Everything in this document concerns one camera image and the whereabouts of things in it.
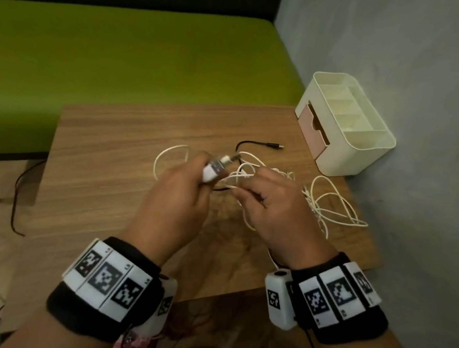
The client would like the looped white cable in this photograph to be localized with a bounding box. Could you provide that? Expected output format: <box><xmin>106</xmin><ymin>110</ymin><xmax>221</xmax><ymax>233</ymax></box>
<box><xmin>295</xmin><ymin>172</ymin><xmax>376</xmax><ymax>245</ymax></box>

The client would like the black left wristband with markers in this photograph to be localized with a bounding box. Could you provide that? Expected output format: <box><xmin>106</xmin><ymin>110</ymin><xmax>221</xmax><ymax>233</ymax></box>
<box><xmin>41</xmin><ymin>229</ymin><xmax>171</xmax><ymax>348</ymax></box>

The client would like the person's left hand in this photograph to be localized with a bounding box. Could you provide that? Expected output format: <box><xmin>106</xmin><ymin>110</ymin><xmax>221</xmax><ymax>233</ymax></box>
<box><xmin>116</xmin><ymin>141</ymin><xmax>233</xmax><ymax>275</ymax></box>

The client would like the pink organizer drawer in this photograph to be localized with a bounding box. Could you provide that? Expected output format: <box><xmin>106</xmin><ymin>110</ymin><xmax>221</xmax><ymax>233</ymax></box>
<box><xmin>293</xmin><ymin>100</ymin><xmax>335</xmax><ymax>160</ymax></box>

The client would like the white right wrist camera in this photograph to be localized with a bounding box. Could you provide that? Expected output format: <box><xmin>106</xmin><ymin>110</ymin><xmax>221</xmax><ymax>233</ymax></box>
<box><xmin>257</xmin><ymin>266</ymin><xmax>306</xmax><ymax>333</ymax></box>

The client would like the person's right hand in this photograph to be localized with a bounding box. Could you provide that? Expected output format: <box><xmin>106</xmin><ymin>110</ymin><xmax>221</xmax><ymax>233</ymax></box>
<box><xmin>221</xmin><ymin>162</ymin><xmax>350</xmax><ymax>277</ymax></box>

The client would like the black right wristband with markers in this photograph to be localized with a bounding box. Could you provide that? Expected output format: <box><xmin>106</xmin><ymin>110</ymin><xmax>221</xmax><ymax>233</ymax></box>
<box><xmin>280</xmin><ymin>245</ymin><xmax>398</xmax><ymax>348</ymax></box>

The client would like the thin black floor cable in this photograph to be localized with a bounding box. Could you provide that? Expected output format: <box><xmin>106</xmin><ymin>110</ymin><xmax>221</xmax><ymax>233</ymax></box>
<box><xmin>7</xmin><ymin>155</ymin><xmax>48</xmax><ymax>239</ymax></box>

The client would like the white cable with plug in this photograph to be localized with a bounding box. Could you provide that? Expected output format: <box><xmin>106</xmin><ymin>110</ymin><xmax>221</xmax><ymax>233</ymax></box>
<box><xmin>151</xmin><ymin>141</ymin><xmax>243</xmax><ymax>194</ymax></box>

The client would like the green upholstered bench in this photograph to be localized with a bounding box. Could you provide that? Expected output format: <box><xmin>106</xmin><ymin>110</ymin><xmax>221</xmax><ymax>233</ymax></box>
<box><xmin>0</xmin><ymin>0</ymin><xmax>315</xmax><ymax>203</ymax></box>

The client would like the black wristband with markers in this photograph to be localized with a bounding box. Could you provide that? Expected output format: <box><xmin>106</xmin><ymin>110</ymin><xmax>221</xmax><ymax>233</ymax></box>
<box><xmin>41</xmin><ymin>229</ymin><xmax>171</xmax><ymax>348</ymax></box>
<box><xmin>280</xmin><ymin>245</ymin><xmax>398</xmax><ymax>348</ymax></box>

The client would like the black cable with small plug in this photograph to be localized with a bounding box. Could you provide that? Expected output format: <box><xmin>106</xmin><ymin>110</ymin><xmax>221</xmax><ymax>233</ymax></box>
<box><xmin>212</xmin><ymin>135</ymin><xmax>285</xmax><ymax>200</ymax></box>

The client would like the person's left forearm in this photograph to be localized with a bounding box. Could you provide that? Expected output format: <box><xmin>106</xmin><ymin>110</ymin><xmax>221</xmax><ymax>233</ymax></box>
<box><xmin>0</xmin><ymin>301</ymin><xmax>126</xmax><ymax>348</ymax></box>

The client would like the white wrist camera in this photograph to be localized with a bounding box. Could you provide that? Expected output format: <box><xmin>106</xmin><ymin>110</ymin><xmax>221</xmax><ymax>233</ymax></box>
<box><xmin>257</xmin><ymin>266</ymin><xmax>306</xmax><ymax>333</ymax></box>
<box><xmin>133</xmin><ymin>272</ymin><xmax>180</xmax><ymax>344</ymax></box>

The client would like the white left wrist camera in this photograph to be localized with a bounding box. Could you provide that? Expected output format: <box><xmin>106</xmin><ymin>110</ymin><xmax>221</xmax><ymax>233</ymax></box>
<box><xmin>133</xmin><ymin>272</ymin><xmax>180</xmax><ymax>344</ymax></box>

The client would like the white desk organizer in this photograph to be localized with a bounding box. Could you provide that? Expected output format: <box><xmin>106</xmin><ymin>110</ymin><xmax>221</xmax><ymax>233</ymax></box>
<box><xmin>286</xmin><ymin>67</ymin><xmax>406</xmax><ymax>186</ymax></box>

